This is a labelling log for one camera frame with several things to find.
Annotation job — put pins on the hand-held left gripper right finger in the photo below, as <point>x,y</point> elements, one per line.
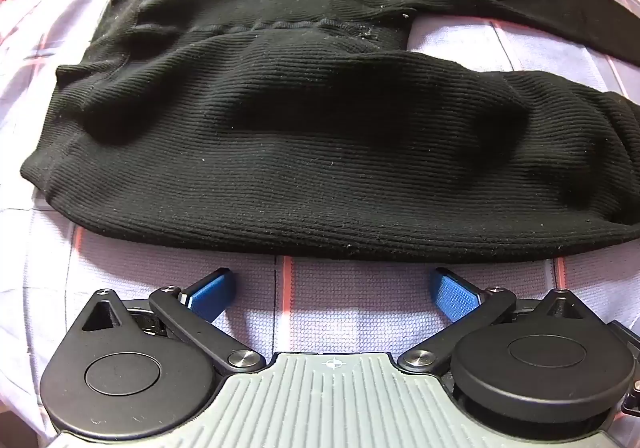
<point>452,297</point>

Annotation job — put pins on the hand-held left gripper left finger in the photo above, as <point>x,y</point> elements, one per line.
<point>212,292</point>

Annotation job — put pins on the black ribbed pants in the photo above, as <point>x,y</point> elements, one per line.
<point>300,128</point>

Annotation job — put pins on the plaid patchwork bed sheet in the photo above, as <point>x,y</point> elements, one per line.
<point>345,298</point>

